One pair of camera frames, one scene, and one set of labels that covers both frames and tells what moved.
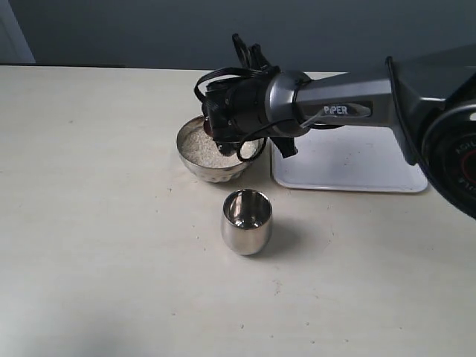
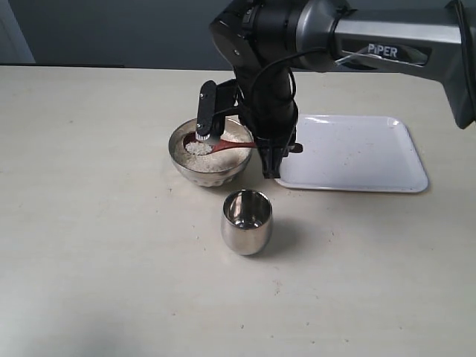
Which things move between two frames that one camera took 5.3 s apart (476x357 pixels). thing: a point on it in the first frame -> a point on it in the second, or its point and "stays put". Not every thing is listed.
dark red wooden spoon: x=207 y=128 -> x=297 y=148
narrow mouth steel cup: x=246 y=221 stays put
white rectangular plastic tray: x=347 y=158 stays put
